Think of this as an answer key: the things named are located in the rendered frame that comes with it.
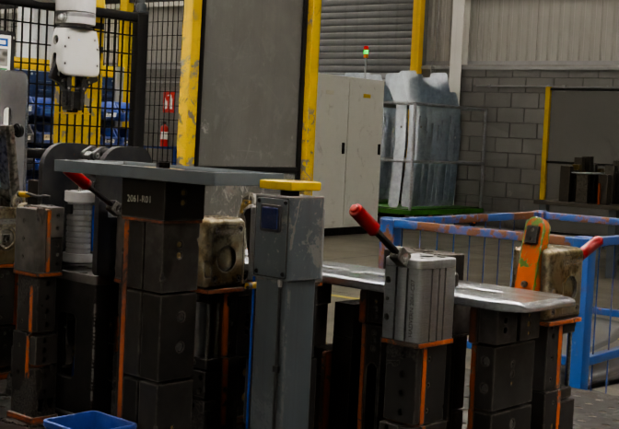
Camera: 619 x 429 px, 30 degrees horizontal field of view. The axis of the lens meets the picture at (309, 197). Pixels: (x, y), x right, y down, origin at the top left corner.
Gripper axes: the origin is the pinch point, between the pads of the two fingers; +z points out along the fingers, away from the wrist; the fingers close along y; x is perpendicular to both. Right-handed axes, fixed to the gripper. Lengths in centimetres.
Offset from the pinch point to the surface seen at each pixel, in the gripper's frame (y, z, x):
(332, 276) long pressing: -10, 27, -83
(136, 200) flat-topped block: -38, 16, -69
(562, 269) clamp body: 16, 24, -109
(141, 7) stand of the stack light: 62, -28, 55
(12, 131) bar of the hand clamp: -15.9, 6.9, -2.0
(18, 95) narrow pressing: 4.2, -1.0, 26.4
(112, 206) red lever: -27, 18, -49
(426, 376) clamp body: -18, 37, -109
